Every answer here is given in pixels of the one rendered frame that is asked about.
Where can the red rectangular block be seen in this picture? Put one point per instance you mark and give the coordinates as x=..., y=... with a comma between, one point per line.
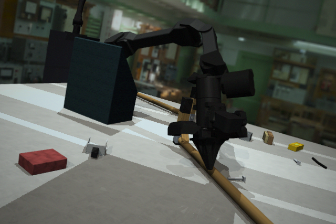
x=42, y=161

